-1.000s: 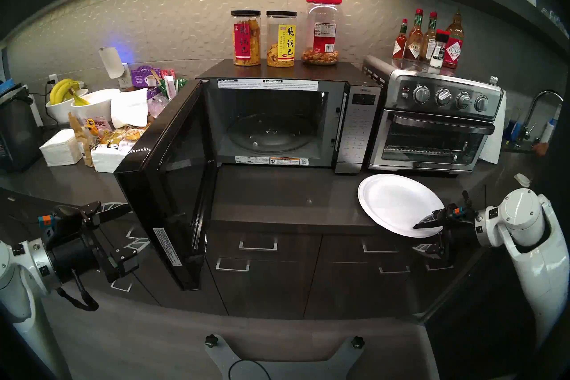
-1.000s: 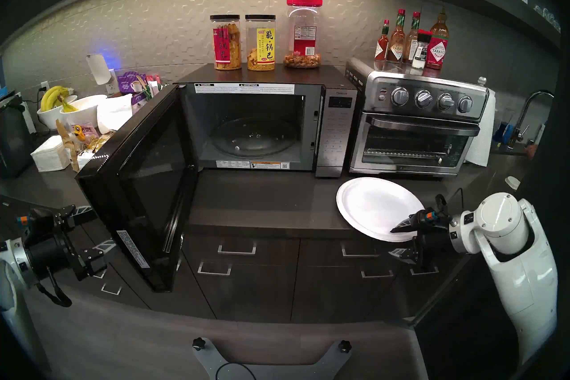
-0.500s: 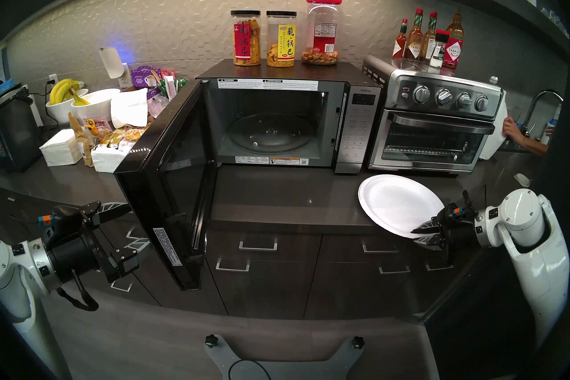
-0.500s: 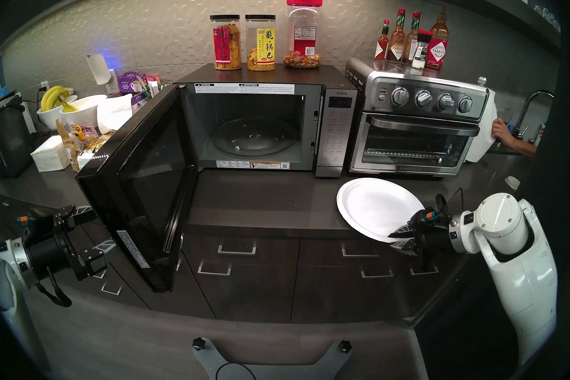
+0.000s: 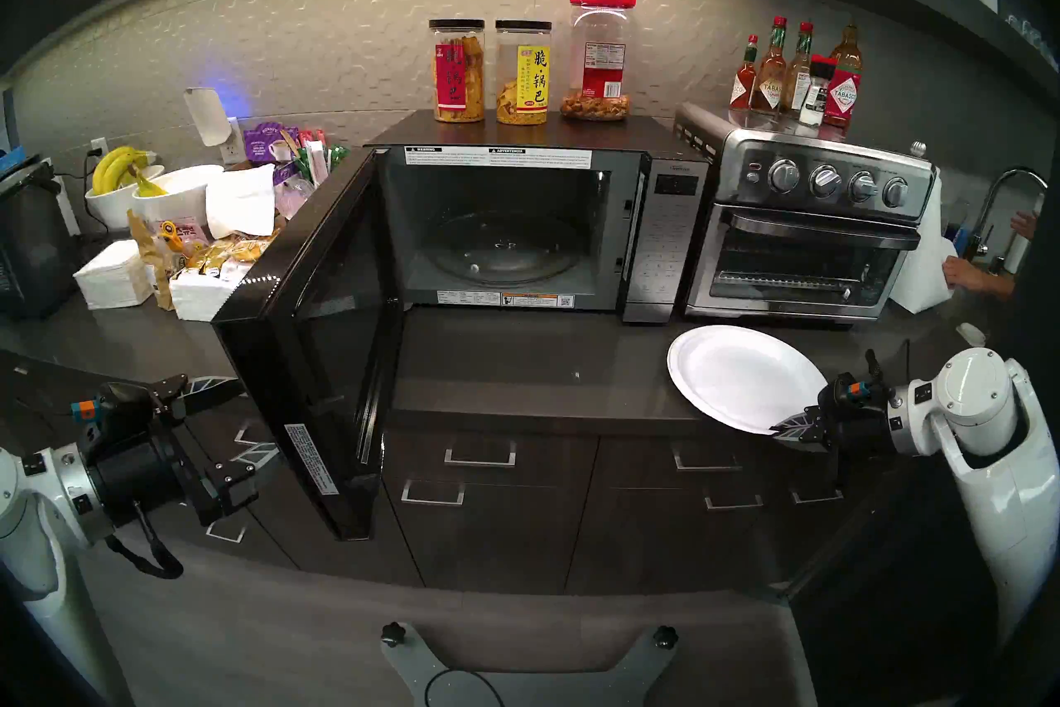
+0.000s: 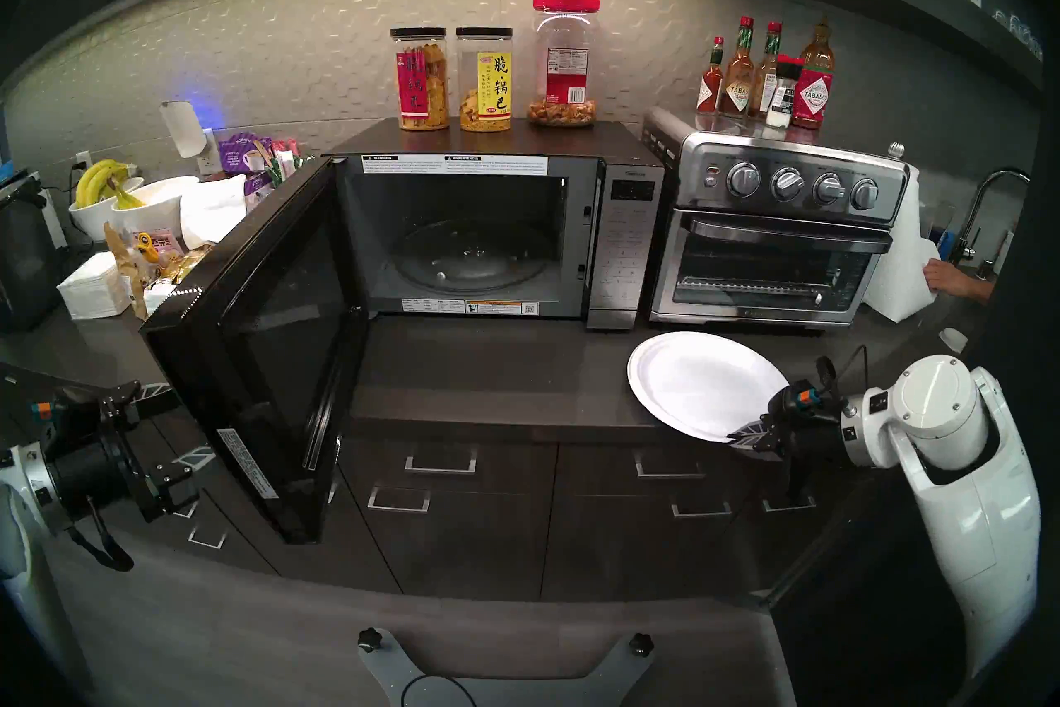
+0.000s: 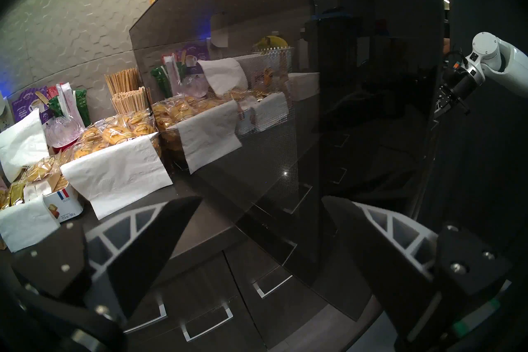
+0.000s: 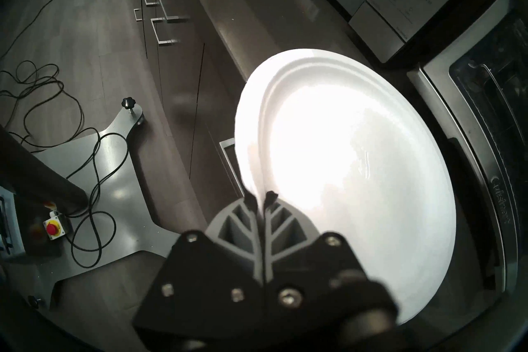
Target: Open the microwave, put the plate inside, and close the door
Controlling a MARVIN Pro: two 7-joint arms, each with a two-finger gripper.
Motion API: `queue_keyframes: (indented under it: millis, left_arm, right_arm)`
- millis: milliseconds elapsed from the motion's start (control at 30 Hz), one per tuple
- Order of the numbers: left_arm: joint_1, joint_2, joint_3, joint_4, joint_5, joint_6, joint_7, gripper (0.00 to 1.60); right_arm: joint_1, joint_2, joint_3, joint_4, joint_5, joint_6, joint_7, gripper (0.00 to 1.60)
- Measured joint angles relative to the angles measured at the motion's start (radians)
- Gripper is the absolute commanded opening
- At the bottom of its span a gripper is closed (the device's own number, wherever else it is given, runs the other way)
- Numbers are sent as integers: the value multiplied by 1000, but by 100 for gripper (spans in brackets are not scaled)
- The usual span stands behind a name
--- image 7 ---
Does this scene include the clear plastic cutlery bundle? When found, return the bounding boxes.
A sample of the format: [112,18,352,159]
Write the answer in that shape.
[43,115,82,148]

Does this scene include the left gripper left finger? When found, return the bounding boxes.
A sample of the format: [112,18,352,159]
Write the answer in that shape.
[12,195,203,321]

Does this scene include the red cup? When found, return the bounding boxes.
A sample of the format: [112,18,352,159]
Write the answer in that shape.
[52,140,79,154]

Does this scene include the wooden stirrer bundle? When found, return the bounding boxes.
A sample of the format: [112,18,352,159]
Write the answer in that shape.
[111,87,149,114]
[104,68,141,96]

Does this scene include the wrapped pastry heap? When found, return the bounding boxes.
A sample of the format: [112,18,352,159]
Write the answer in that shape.
[0,108,162,207]

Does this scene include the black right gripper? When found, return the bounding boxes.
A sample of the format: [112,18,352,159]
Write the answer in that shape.
[432,73,485,118]

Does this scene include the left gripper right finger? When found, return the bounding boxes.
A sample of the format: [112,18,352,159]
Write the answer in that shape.
[322,195,512,352]

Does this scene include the black glass microwave door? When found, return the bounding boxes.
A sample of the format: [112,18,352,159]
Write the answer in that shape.
[129,0,451,321]

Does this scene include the green sachets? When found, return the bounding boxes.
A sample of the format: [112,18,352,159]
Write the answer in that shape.
[74,89,91,127]

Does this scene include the white wall outlet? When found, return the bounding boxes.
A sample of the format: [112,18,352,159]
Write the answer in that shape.
[0,95,11,133]

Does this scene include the dark wood drawer front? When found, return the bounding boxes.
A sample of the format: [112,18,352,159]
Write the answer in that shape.
[165,273,266,352]
[124,256,194,335]
[223,232,372,352]

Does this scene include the purple tea box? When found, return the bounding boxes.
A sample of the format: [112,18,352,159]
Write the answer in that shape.
[12,87,50,125]

